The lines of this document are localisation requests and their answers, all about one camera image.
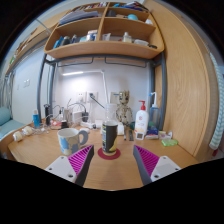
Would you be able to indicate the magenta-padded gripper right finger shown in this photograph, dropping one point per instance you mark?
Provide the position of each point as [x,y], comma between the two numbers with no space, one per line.
[165,166]

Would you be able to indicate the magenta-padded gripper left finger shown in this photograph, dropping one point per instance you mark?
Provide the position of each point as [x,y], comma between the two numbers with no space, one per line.
[60,165]

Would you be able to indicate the clear bottle with dark label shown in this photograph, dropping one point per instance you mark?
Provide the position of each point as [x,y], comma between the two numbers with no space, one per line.
[110,140]

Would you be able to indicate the small green sponge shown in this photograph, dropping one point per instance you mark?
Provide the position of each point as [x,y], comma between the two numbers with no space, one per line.
[169,142]

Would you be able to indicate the white mug with blue map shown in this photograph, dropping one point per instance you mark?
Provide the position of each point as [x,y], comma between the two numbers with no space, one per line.
[68,140]

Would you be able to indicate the small blue box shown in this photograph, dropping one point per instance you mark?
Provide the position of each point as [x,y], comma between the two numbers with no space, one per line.
[152,133]

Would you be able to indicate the small black cube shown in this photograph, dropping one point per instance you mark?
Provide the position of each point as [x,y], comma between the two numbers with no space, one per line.
[64,125]

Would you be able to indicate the small white desk clock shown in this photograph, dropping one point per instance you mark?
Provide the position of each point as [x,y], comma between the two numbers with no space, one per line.
[139,135]

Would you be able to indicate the white tape roll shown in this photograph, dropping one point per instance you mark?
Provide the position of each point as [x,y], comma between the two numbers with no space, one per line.
[17,136]
[27,130]

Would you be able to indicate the flat round red coaster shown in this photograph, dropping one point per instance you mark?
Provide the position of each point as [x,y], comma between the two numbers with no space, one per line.
[117,155]

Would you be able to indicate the white pump bottle red cap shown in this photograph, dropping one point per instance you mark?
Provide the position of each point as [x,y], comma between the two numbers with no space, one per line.
[141,121]

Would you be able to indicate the white charger block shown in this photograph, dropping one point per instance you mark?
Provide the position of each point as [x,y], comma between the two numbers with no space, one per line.
[77,117]

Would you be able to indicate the small blue bottle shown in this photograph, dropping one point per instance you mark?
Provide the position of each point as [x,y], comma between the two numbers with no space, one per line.
[36,119]

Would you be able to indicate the black electric shaver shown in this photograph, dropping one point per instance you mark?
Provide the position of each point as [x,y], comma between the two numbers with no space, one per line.
[47,115]

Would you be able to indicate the blue spray bottle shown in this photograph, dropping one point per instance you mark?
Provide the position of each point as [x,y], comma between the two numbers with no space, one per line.
[154,115]

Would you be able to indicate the white tissue pack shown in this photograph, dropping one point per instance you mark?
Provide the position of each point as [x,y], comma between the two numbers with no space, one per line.
[121,128]

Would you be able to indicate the bed with light blue sheet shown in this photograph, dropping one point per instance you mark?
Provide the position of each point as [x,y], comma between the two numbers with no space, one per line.
[10,128]

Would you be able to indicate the green striped hanging towel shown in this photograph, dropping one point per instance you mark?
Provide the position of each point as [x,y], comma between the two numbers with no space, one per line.
[218,126]

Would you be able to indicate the wooden tree figurine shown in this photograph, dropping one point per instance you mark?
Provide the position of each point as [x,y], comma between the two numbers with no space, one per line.
[124,110]

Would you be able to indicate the light blue pillow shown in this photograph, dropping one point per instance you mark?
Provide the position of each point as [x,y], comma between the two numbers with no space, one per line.
[4,116]

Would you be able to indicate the wooden wardrobe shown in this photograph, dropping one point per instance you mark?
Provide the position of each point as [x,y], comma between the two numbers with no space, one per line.
[186,83]

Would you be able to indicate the wooden shelf unit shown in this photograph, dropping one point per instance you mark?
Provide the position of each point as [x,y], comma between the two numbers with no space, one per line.
[106,48]

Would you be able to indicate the long wooden wall shelf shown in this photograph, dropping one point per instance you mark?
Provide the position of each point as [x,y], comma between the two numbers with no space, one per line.
[30,46]

